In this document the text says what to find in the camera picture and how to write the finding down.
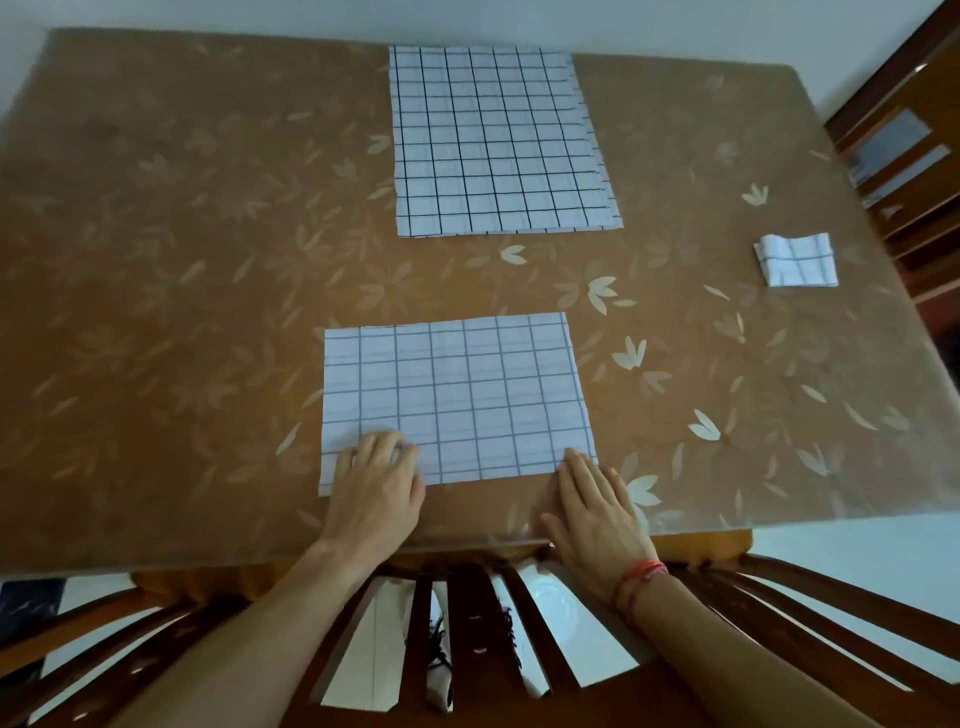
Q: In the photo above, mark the person's left hand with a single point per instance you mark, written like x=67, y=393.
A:
x=375, y=502

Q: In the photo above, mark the person's right hand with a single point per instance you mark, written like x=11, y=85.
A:
x=600, y=532

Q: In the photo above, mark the single grid paper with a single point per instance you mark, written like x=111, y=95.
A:
x=457, y=390

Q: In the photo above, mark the person's right forearm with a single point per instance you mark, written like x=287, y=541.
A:
x=735, y=660

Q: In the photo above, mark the person's left forearm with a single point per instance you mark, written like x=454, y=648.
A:
x=247, y=652

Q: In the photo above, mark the wooden table with floral cover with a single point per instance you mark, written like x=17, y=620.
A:
x=187, y=262

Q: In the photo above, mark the wooden chair with sticker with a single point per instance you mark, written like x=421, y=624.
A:
x=922, y=195

